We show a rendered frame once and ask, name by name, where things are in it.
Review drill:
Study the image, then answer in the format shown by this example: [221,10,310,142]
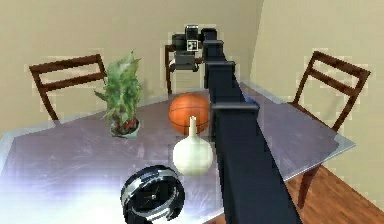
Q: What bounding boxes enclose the glass dining table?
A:
[0,80,357,224]

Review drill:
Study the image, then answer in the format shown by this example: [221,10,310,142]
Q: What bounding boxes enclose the brown wooden chair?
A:
[287,50,372,133]
[28,53,108,123]
[164,43,208,96]

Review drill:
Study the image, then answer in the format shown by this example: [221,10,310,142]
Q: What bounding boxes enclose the black round clock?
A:
[120,165,186,224]

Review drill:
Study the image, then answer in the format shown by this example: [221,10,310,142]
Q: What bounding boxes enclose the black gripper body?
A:
[168,33,201,73]

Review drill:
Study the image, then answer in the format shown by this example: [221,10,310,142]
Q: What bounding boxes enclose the white round vase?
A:
[172,115,215,177]

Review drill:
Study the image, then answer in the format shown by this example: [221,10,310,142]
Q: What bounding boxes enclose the orange basketball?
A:
[168,92,212,136]

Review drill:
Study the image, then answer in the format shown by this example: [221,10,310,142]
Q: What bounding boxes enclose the green house plant in pot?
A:
[93,50,143,140]

